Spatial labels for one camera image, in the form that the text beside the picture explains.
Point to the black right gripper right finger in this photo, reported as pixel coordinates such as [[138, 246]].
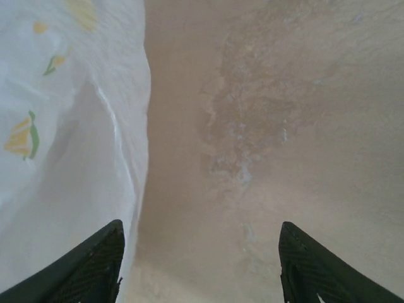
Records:
[[315, 274]]

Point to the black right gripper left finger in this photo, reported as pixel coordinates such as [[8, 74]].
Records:
[[79, 274]]

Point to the white printed plastic bag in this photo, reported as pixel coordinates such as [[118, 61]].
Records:
[[63, 126]]

